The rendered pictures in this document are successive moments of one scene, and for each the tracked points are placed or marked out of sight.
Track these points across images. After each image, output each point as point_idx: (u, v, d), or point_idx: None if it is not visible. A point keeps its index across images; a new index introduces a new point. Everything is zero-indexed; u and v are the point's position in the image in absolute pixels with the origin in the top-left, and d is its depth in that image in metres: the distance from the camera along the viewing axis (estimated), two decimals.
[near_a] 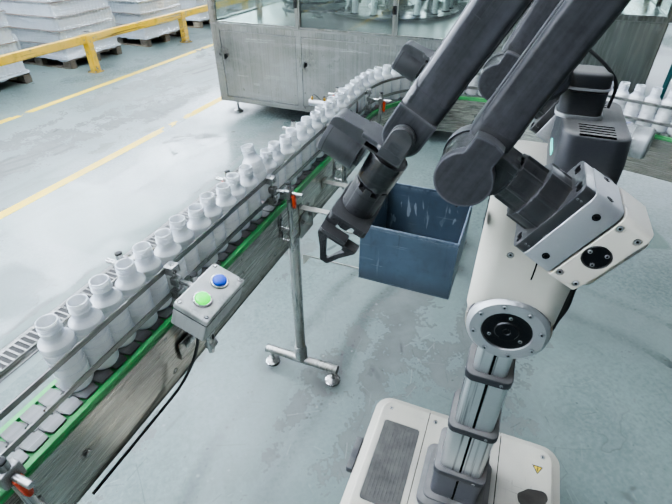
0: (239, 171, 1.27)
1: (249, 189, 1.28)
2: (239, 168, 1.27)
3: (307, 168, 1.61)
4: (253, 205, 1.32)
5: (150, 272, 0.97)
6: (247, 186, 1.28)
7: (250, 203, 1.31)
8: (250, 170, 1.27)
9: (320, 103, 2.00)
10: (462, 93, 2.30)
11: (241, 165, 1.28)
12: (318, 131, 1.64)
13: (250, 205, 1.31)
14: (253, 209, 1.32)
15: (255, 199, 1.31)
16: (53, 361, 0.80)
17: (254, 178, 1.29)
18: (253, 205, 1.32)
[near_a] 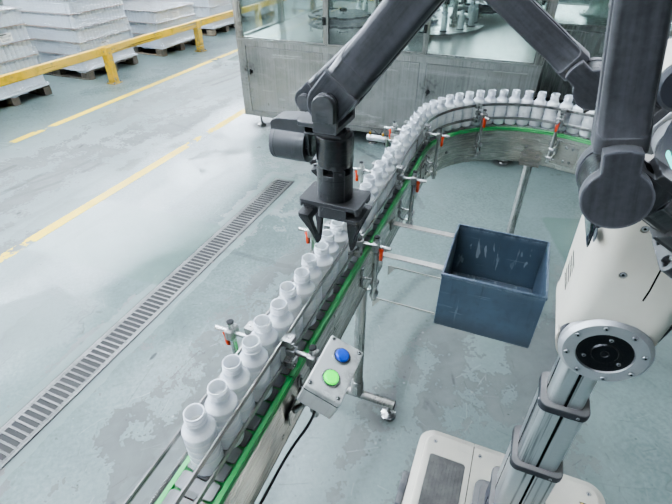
0: (331, 227, 1.27)
1: (340, 244, 1.28)
2: (331, 224, 1.26)
3: (380, 212, 1.60)
4: (342, 259, 1.31)
5: (270, 345, 0.97)
6: (339, 242, 1.27)
7: (339, 257, 1.30)
8: (342, 225, 1.26)
9: (378, 138, 2.00)
10: (513, 123, 2.30)
11: (332, 220, 1.27)
12: (390, 174, 1.63)
13: (339, 259, 1.31)
14: (341, 262, 1.32)
15: (344, 253, 1.30)
16: (197, 450, 0.80)
17: (345, 232, 1.29)
18: (342, 259, 1.31)
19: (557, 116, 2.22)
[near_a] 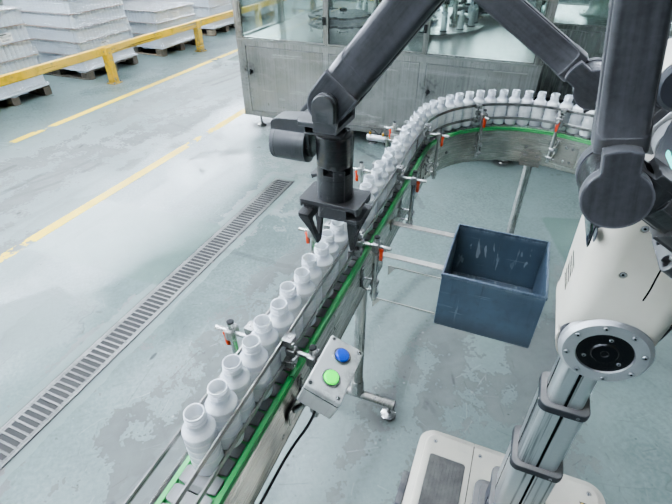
0: (331, 227, 1.27)
1: (340, 244, 1.28)
2: (331, 224, 1.26)
3: (380, 212, 1.60)
4: (342, 259, 1.31)
5: (270, 345, 0.97)
6: (339, 242, 1.27)
7: (339, 257, 1.30)
8: (342, 225, 1.26)
9: (378, 138, 2.00)
10: (513, 123, 2.30)
11: (332, 220, 1.27)
12: (390, 174, 1.63)
13: (339, 259, 1.31)
14: (341, 262, 1.32)
15: (344, 253, 1.30)
16: (198, 450, 0.80)
17: (345, 232, 1.29)
18: (342, 259, 1.31)
19: (557, 116, 2.22)
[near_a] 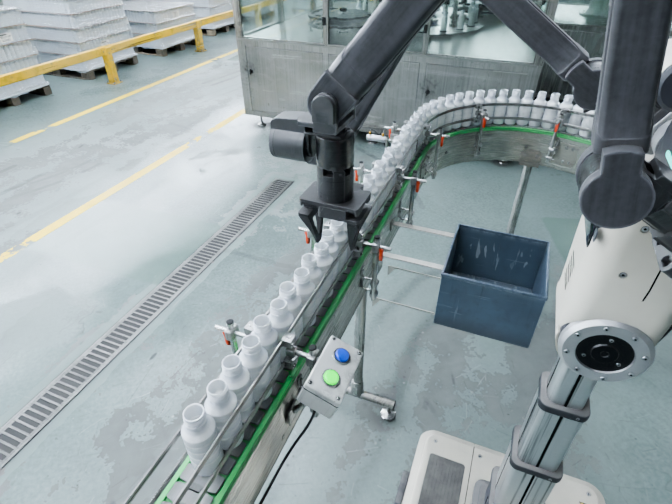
0: (331, 227, 1.27)
1: (340, 244, 1.28)
2: (331, 224, 1.26)
3: (380, 212, 1.60)
4: (342, 259, 1.31)
5: (270, 345, 0.97)
6: (339, 241, 1.27)
7: (339, 257, 1.30)
8: (342, 225, 1.26)
9: (378, 138, 2.00)
10: (513, 123, 2.30)
11: (331, 220, 1.27)
12: (390, 174, 1.63)
13: (339, 259, 1.31)
14: (341, 262, 1.32)
15: (344, 253, 1.30)
16: (197, 451, 0.80)
17: (344, 232, 1.29)
18: (342, 259, 1.31)
19: (557, 116, 2.22)
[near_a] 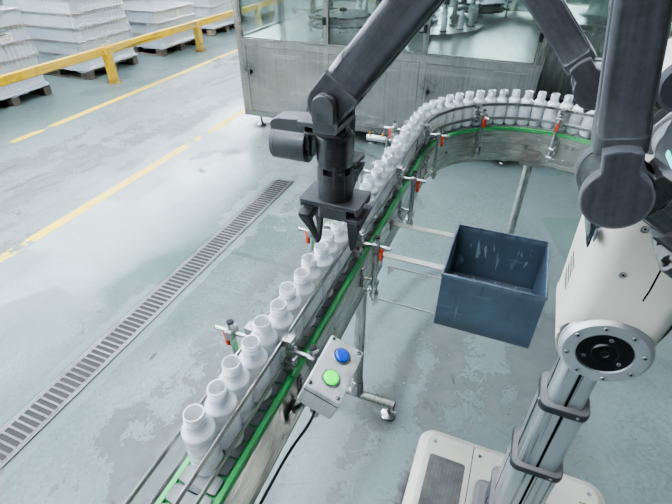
0: (332, 227, 1.27)
1: (340, 245, 1.27)
2: (332, 224, 1.26)
3: (380, 212, 1.60)
4: (342, 260, 1.31)
5: (270, 345, 0.97)
6: (339, 242, 1.27)
7: (339, 258, 1.30)
8: (343, 226, 1.26)
9: (378, 138, 2.00)
10: (513, 123, 2.30)
11: (333, 220, 1.27)
12: (390, 174, 1.63)
13: (339, 260, 1.31)
14: (341, 263, 1.31)
15: (344, 254, 1.30)
16: (197, 451, 0.80)
17: (345, 233, 1.29)
18: (342, 260, 1.31)
19: (557, 116, 2.22)
